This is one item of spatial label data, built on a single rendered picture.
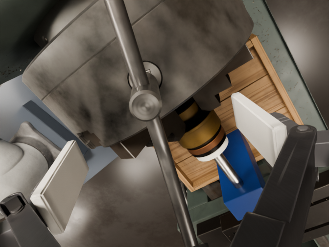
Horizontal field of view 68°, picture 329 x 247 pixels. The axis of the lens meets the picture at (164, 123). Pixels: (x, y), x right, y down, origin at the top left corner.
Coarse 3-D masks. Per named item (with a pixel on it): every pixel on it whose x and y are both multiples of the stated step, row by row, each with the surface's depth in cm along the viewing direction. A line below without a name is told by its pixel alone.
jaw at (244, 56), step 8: (240, 56) 34; (248, 56) 34; (232, 64) 35; (240, 64) 35; (224, 72) 36; (216, 80) 37; (224, 80) 36; (208, 88) 37; (216, 88) 37; (224, 88) 37; (192, 96) 38; (200, 96) 38; (208, 96) 38; (216, 96) 39; (200, 104) 39; (208, 104) 39; (216, 104) 39
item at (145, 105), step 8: (152, 80) 19; (136, 88) 17; (144, 88) 16; (152, 88) 16; (136, 96) 16; (144, 96) 16; (152, 96) 16; (160, 96) 17; (136, 104) 16; (144, 104) 16; (152, 104) 16; (160, 104) 16; (136, 112) 16; (144, 112) 16; (152, 112) 16; (160, 112) 16; (144, 120) 16
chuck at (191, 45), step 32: (192, 0) 23; (224, 0) 26; (160, 32) 23; (192, 32) 24; (224, 32) 26; (96, 64) 23; (160, 64) 23; (192, 64) 24; (224, 64) 26; (64, 96) 26; (96, 96) 25; (128, 96) 24; (96, 128) 28; (128, 128) 26
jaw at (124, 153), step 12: (168, 120) 37; (180, 120) 39; (84, 132) 32; (144, 132) 34; (168, 132) 37; (180, 132) 38; (96, 144) 32; (120, 144) 32; (132, 144) 33; (144, 144) 34; (120, 156) 35; (132, 156) 32
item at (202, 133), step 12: (180, 108) 44; (192, 108) 39; (192, 120) 40; (204, 120) 38; (216, 120) 41; (192, 132) 39; (204, 132) 39; (216, 132) 41; (180, 144) 43; (192, 144) 40; (204, 144) 41; (216, 144) 41; (204, 156) 42
